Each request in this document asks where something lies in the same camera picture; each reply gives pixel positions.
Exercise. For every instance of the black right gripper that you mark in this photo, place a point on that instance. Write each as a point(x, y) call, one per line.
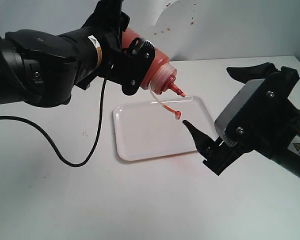
point(268, 123)

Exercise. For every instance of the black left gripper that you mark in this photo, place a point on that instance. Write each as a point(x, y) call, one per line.
point(107, 23)

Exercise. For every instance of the red sauce squeeze bottle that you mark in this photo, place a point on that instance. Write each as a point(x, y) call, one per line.
point(160, 78)

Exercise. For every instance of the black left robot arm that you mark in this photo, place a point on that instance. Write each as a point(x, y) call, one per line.
point(41, 69)

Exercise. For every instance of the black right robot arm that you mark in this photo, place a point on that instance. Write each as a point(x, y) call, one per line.
point(260, 118)

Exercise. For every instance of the white rectangular plastic tray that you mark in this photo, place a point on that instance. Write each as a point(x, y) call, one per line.
point(145, 130)

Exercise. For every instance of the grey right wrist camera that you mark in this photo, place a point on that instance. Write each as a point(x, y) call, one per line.
point(233, 107)

